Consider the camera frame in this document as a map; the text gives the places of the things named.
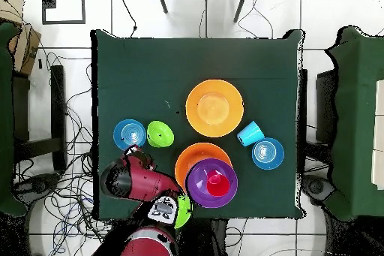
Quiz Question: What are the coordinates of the large green bowl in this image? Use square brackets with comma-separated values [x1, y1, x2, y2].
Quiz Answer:
[174, 193, 194, 229]

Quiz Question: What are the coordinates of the dark green table cloth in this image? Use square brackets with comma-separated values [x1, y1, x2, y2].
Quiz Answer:
[91, 29, 305, 221]

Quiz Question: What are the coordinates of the blue cup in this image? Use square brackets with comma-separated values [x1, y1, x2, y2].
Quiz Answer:
[236, 119, 266, 148]

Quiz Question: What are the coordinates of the black tripod leg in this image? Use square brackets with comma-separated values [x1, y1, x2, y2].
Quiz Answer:
[154, 0, 170, 14]
[232, 0, 251, 23]

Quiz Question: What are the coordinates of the large orange bowl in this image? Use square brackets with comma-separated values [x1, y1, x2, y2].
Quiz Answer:
[184, 79, 245, 139]
[174, 142, 233, 192]

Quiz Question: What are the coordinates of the small green bowl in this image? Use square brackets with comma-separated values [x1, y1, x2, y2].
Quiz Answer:
[146, 120, 176, 149]

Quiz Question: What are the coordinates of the blue bowl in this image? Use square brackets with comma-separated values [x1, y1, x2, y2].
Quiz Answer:
[251, 137, 285, 170]
[112, 118, 147, 151]

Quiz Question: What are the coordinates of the red cup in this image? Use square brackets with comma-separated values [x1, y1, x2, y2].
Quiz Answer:
[205, 169, 232, 198]

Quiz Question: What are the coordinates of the dark green covered table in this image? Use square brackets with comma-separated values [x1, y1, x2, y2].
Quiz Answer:
[325, 26, 384, 221]
[0, 22, 29, 218]

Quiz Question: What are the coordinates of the black pedestal foot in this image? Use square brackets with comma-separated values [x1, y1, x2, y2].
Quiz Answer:
[13, 173, 62, 206]
[301, 174, 335, 201]

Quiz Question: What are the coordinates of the black metal stand frame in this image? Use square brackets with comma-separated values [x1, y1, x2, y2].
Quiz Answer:
[11, 65, 68, 173]

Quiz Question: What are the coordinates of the white box stack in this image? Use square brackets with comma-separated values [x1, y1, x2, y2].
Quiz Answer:
[370, 79, 384, 191]

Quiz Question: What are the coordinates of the black cable with connector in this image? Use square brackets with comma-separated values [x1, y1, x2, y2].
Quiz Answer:
[117, 0, 138, 38]

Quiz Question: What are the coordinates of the purple bowl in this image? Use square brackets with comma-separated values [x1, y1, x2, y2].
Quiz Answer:
[185, 158, 239, 209]

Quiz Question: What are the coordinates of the cardboard box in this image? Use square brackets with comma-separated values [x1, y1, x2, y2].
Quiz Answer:
[0, 0, 42, 77]

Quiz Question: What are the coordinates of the black floor frame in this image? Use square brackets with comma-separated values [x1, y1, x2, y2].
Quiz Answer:
[40, 0, 87, 26]

